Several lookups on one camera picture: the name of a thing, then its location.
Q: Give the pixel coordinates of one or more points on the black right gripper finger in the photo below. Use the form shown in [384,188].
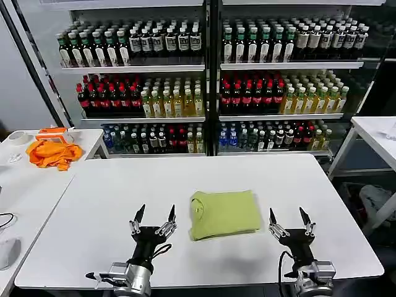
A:
[277,229]
[308,226]

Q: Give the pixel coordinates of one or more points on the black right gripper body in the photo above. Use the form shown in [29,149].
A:
[297,242]

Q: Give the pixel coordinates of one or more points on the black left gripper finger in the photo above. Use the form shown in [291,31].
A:
[168,225]
[136,224]

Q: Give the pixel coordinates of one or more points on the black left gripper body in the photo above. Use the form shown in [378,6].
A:
[148,239]

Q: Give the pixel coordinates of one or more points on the light green shirt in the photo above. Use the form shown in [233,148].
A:
[226,215]

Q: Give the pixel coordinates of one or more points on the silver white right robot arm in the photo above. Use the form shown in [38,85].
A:
[315,278]

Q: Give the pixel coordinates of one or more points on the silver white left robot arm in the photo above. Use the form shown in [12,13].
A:
[133,277]

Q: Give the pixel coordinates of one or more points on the grey bag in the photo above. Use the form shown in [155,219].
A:
[374,198]

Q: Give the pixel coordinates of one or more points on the orange cloth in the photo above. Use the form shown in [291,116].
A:
[52,154]

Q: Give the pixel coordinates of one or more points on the white side table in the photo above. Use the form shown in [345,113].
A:
[34,185]

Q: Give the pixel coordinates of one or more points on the white table with grey legs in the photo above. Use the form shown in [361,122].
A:
[374,136]

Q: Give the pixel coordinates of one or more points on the orange and white box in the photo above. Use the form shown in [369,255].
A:
[52,135]

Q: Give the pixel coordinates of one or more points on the crumpled clear plastic wrap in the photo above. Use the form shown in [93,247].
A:
[390,131]

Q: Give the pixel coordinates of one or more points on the small clear plastic piece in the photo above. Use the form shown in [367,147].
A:
[15,157]

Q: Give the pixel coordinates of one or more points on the shelf rack with drink bottles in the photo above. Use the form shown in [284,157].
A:
[287,83]
[136,83]

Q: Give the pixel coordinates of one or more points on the white tape roll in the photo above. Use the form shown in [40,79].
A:
[18,136]

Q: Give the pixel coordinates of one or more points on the black slanted pole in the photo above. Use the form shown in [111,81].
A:
[43,66]
[29,66]

